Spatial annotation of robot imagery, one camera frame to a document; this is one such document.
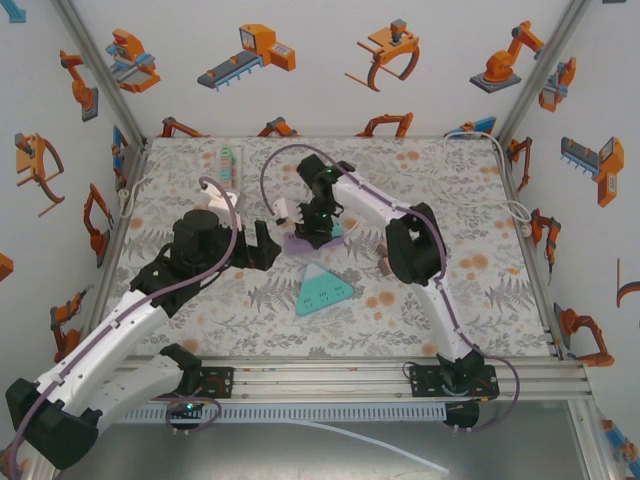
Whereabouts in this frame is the purple power strip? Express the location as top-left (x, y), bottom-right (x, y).
top-left (282, 227), bottom-right (347, 257)

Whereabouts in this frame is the teal triangular power strip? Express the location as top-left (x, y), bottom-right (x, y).
top-left (293, 262), bottom-right (357, 319)

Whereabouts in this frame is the long white power strip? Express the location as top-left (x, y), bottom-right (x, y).
top-left (214, 143), bottom-right (245, 194)

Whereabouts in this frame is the floral tablecloth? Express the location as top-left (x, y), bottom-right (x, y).
top-left (102, 135), bottom-right (559, 360)

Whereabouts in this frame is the black controller board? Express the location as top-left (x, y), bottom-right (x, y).
top-left (166, 398), bottom-right (221, 437)
top-left (442, 399), bottom-right (481, 435)

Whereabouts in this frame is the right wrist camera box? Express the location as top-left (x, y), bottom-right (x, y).
top-left (272, 196), bottom-right (301, 225)

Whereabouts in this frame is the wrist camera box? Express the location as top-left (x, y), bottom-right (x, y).
top-left (199, 177), bottom-right (242, 214)
top-left (272, 196), bottom-right (301, 225)

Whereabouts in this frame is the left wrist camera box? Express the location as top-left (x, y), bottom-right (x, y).
top-left (199, 177), bottom-right (242, 214)

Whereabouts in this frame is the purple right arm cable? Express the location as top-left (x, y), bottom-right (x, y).
top-left (259, 143), bottom-right (522, 435)

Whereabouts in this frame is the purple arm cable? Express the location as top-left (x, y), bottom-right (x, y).
top-left (7, 175), bottom-right (240, 474)
top-left (259, 143), bottom-right (522, 435)

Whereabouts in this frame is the aluminium side rail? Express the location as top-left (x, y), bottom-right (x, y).
top-left (497, 138), bottom-right (569, 361)
top-left (74, 138), bottom-right (150, 362)

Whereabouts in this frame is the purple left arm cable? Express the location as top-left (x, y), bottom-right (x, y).
top-left (7, 175), bottom-right (240, 474)

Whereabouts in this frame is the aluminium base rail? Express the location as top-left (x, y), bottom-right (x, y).
top-left (49, 355), bottom-right (592, 405)

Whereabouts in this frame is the white slotted cable duct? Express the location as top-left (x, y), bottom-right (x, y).
top-left (99, 403), bottom-right (447, 422)

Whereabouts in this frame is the aluminium frame post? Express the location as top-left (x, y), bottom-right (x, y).
top-left (497, 0), bottom-right (594, 144)
top-left (49, 0), bottom-right (147, 144)

